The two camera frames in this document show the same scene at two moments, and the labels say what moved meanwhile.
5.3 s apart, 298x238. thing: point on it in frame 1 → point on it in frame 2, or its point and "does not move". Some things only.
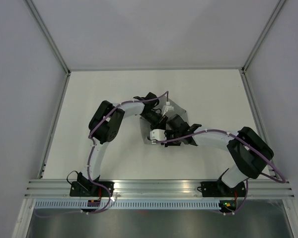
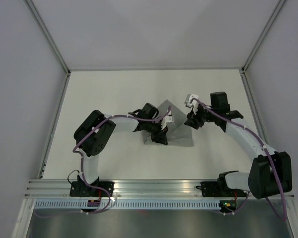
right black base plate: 220,189 does not move
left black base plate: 76,190 does not move
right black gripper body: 171,135 → 203,115
